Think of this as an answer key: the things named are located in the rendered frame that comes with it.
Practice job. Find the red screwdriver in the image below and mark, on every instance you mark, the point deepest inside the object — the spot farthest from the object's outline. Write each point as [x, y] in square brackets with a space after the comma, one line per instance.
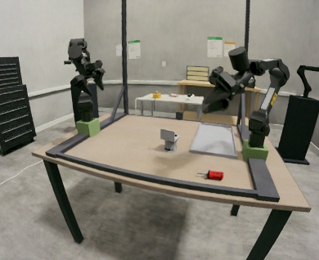
[213, 175]

